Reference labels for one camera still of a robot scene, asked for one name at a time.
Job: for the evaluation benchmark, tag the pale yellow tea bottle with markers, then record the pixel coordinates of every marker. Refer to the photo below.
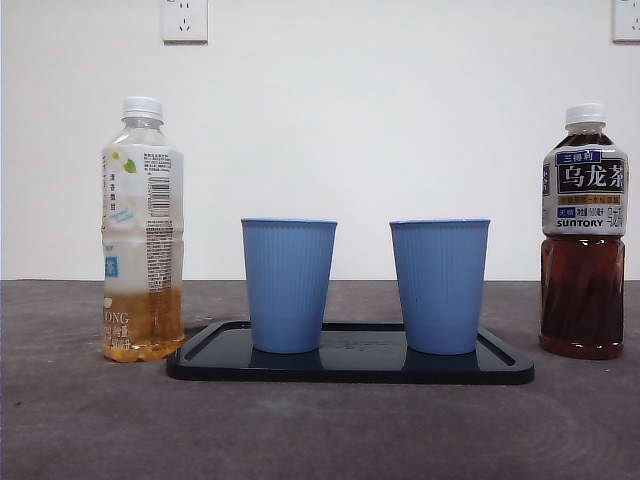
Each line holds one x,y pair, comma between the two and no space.
142,225

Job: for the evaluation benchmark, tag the dark oolong tea bottle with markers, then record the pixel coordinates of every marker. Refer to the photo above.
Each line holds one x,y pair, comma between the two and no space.
582,300

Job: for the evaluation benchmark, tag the blue ribbed plastic cup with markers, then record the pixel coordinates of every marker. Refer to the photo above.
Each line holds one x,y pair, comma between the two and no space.
287,285
440,285

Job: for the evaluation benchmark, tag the dark navy rectangular tray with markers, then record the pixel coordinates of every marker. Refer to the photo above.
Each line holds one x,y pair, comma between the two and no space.
350,371

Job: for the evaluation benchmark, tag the white wall socket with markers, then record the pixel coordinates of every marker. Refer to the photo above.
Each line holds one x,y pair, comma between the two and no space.
627,25
184,25

